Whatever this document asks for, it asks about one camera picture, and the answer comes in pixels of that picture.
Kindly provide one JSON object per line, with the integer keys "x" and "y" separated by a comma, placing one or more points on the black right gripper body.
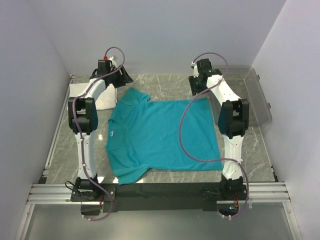
{"x": 195, "y": 85}

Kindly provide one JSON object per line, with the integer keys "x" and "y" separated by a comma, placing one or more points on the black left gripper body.
{"x": 119, "y": 79}

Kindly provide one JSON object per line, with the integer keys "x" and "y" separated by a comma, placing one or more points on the clear plastic bin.
{"x": 245, "y": 83}

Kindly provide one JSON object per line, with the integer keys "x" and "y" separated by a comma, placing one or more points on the teal t shirt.
{"x": 174, "y": 135}

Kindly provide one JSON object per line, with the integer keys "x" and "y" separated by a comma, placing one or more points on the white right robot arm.
{"x": 232, "y": 122}

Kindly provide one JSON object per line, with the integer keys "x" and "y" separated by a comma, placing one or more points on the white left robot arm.
{"x": 83, "y": 106}

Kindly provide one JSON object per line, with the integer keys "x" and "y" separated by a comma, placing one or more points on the folded white t shirt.
{"x": 107, "y": 99}

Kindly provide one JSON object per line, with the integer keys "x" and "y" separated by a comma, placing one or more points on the black base crossbar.
{"x": 138, "y": 204}

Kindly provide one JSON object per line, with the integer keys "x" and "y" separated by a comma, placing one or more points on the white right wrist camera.
{"x": 195, "y": 69}

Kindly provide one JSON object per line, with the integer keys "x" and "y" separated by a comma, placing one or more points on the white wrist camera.
{"x": 195, "y": 69}
{"x": 111, "y": 64}

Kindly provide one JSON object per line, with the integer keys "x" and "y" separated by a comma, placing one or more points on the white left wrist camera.
{"x": 111, "y": 64}

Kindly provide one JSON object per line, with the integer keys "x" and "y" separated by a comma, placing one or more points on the aluminium frame rail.
{"x": 257, "y": 192}

